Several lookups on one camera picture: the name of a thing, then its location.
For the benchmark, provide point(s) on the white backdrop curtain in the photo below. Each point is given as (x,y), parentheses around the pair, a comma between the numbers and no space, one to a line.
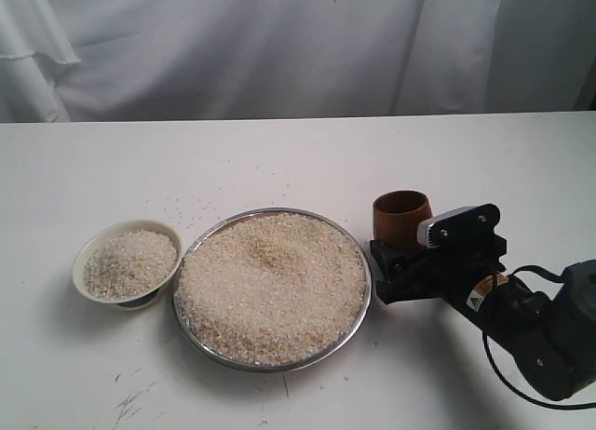
(136,60)

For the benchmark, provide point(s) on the white ceramic bowl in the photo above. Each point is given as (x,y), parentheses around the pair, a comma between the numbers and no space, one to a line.
(132,303)

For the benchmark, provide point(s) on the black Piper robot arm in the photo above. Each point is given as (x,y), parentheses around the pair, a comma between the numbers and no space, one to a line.
(552,341)

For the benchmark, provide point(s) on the round steel tray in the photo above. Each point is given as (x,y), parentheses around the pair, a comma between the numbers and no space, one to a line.
(219,355)

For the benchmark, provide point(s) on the brown wooden cup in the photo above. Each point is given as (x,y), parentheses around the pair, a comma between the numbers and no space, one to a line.
(396,216)

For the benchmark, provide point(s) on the rice in white bowl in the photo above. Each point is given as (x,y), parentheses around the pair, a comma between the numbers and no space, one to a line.
(129,265)

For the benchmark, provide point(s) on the rice pile in tray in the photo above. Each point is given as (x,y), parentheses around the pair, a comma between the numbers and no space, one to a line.
(270,286)

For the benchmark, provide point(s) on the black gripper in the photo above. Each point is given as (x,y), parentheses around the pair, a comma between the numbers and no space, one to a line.
(461,249)

